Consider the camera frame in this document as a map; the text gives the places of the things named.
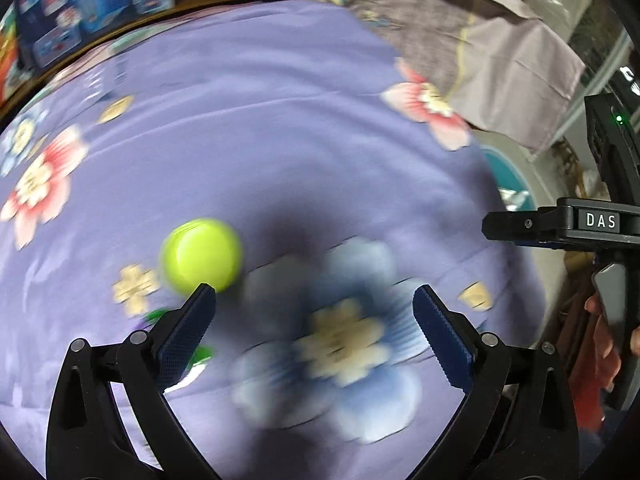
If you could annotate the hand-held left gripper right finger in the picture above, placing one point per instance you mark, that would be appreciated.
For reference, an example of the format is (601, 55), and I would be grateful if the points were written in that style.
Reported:
(442, 335)

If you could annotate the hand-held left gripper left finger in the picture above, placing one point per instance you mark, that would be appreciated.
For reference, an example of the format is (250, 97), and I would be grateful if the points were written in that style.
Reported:
(187, 335)

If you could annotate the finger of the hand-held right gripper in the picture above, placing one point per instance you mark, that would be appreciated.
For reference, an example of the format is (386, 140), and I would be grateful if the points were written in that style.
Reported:
(520, 225)

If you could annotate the clear plastic water bottle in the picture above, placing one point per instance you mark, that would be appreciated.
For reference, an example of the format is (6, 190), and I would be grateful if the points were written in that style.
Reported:
(515, 200)

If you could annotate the teal plastic bin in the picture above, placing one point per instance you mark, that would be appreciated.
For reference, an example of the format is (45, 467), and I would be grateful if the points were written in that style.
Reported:
(500, 175)

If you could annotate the white round lid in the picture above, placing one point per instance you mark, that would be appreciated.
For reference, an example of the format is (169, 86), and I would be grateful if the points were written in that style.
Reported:
(200, 255)

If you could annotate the person's right hand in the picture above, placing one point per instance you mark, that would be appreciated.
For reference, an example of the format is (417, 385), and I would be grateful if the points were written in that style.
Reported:
(595, 310)

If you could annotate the dark red cloth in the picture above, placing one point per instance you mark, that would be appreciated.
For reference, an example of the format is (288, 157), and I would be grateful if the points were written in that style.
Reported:
(587, 380)

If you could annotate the grey floral cloth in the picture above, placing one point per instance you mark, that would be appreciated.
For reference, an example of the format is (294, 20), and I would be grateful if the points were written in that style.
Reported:
(475, 35)

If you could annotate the purple floral blanket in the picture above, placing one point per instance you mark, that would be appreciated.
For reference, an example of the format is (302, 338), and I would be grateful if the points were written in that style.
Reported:
(275, 135)

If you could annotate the colourful cartoon toy box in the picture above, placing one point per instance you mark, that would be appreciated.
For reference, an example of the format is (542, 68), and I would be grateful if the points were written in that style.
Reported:
(10, 60)

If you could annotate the blue toy box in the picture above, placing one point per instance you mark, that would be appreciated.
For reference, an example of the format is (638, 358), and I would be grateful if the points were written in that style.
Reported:
(90, 5)

